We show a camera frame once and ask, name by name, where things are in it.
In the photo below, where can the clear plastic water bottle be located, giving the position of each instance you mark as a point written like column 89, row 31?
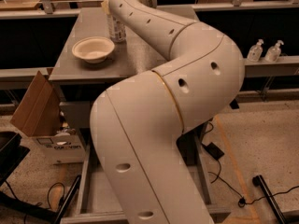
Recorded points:
column 116, row 28

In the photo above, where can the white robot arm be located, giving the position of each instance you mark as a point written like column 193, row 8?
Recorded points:
column 135, row 124

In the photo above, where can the grey drawer cabinet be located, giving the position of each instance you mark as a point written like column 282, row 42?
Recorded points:
column 75, row 80

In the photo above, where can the open grey middle drawer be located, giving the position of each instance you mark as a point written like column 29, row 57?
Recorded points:
column 98, row 204

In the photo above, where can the white paper bowl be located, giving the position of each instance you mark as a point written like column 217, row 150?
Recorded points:
column 93, row 49

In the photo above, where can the open cardboard box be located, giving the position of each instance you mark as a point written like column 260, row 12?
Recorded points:
column 38, row 116

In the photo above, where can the black bin left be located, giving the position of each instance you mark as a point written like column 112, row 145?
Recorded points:
column 11, row 154

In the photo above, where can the black power adapter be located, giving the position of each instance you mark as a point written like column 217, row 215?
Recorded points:
column 215, row 152

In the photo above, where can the black metal leg left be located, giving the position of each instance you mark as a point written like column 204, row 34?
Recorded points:
column 69, row 196

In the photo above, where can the black metal leg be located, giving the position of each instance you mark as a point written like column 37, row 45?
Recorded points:
column 258, row 181
column 69, row 196

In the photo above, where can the black metal leg right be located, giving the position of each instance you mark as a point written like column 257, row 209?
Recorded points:
column 258, row 181

